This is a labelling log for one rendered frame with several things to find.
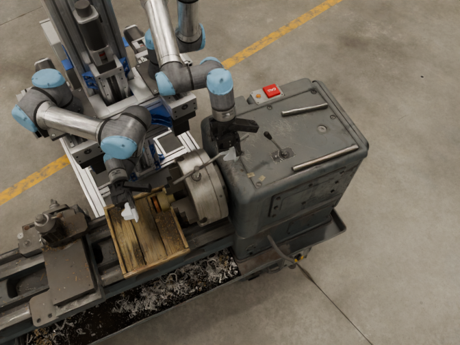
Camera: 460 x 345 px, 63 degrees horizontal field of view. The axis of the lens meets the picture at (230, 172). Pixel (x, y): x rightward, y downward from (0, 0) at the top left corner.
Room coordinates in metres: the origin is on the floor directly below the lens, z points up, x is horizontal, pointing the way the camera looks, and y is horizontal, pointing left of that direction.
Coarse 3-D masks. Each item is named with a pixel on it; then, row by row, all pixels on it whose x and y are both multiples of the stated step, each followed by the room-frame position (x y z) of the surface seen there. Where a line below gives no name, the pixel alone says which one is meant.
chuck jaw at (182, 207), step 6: (186, 198) 0.70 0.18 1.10; (174, 204) 0.67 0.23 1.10; (180, 204) 0.67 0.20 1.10; (186, 204) 0.67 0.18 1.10; (174, 210) 0.65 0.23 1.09; (180, 210) 0.64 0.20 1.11; (186, 210) 0.64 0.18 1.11; (192, 210) 0.64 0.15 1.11; (192, 216) 0.61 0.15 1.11; (192, 222) 0.60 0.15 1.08
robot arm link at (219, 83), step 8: (216, 72) 0.82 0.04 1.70; (224, 72) 0.81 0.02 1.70; (208, 80) 0.79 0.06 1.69; (216, 80) 0.78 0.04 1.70; (224, 80) 0.78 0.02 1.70; (232, 80) 0.81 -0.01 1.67; (208, 88) 0.78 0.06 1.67; (216, 88) 0.77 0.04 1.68; (224, 88) 0.77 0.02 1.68; (232, 88) 0.79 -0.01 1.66; (216, 96) 0.76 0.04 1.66; (224, 96) 0.76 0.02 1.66; (232, 96) 0.78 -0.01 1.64; (216, 104) 0.75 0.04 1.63; (224, 104) 0.75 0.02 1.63; (232, 104) 0.76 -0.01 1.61
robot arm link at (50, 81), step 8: (40, 72) 1.13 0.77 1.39; (48, 72) 1.13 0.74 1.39; (56, 72) 1.13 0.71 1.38; (32, 80) 1.08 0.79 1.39; (40, 80) 1.08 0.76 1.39; (48, 80) 1.08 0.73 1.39; (56, 80) 1.09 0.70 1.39; (64, 80) 1.12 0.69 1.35; (32, 88) 1.05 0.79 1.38; (40, 88) 1.05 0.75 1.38; (48, 88) 1.05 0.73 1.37; (56, 88) 1.07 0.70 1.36; (64, 88) 1.10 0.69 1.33; (48, 96) 1.03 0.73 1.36; (56, 96) 1.05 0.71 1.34; (64, 96) 1.08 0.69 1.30; (56, 104) 1.03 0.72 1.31; (64, 104) 1.07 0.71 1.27
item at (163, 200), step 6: (162, 192) 0.72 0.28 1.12; (150, 198) 0.70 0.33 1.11; (156, 198) 0.69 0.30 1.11; (162, 198) 0.69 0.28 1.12; (168, 198) 0.69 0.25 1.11; (174, 198) 0.70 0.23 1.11; (156, 204) 0.66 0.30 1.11; (162, 204) 0.67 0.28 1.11; (168, 204) 0.67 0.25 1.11; (156, 210) 0.65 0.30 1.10; (162, 210) 0.65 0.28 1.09
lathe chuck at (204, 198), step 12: (180, 156) 0.85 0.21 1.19; (192, 156) 0.83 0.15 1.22; (180, 168) 0.76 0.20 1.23; (192, 168) 0.76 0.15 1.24; (204, 168) 0.76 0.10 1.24; (192, 180) 0.71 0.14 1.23; (204, 180) 0.71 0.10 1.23; (192, 192) 0.67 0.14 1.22; (204, 192) 0.67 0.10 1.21; (192, 204) 0.67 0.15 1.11; (204, 204) 0.63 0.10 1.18; (216, 204) 0.64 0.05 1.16; (204, 216) 0.61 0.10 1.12; (216, 216) 0.62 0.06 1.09
